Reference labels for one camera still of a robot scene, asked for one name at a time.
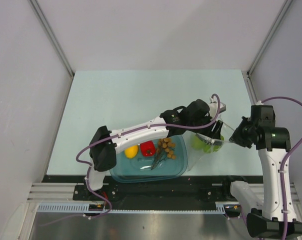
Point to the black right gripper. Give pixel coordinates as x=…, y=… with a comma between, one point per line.
x=236, y=137

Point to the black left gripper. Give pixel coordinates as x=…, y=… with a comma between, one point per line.
x=215, y=130

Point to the green fake food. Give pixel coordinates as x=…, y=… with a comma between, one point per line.
x=209, y=147

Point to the clear polka dot zip bag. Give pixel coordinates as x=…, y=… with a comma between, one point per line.
x=195, y=156

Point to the brown fake berry bunch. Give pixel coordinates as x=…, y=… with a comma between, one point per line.
x=165, y=151

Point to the red fake food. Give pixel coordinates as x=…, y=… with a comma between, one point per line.
x=147, y=149

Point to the yellow fake lemon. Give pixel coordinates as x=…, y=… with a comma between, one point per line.
x=131, y=152

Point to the green fake apple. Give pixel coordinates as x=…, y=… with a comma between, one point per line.
x=197, y=143

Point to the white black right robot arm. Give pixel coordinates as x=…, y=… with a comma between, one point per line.
x=273, y=217

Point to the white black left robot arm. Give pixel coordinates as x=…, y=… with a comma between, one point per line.
x=106, y=144

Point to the teal transparent plastic container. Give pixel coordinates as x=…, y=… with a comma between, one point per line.
x=138, y=169

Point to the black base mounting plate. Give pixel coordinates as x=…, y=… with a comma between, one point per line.
x=202, y=188

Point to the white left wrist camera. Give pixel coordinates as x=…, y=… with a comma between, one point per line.
x=214, y=107

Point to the right aluminium corner post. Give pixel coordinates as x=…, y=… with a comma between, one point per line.
x=270, y=35

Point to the aluminium corner post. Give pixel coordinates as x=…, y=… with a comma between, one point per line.
x=270, y=35
x=48, y=30

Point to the aluminium front frame rail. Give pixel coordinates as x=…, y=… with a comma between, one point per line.
x=64, y=192

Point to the left aluminium corner post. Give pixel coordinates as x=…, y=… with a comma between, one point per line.
x=48, y=30

